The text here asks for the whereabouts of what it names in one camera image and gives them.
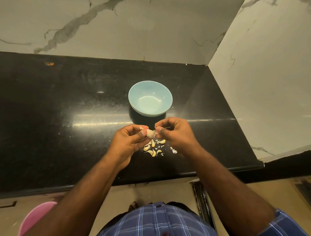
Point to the person's left hand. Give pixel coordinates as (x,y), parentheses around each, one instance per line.
(124,145)

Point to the person's right hand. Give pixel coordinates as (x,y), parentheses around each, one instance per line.
(179,135)

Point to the pile of garlic skins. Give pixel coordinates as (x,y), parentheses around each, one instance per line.
(154,148)

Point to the white garlic bulb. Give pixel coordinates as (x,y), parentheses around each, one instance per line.
(150,133)

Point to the light blue bowl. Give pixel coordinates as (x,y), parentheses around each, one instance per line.
(150,97)

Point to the person's left forearm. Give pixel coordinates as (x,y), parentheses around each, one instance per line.
(75,204)

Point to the person's right forearm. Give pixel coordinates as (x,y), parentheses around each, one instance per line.
(231,192)

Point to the person's left foot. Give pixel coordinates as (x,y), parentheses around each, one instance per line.
(133,206)

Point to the black cabinet trim strip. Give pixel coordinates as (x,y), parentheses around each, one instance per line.
(201,202)

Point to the blue plaid shirt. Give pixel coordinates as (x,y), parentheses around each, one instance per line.
(160,223)

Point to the small orange scrap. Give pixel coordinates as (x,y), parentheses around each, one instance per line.
(49,63)

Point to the pink plastic bucket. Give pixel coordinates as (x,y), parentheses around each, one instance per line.
(35,219)

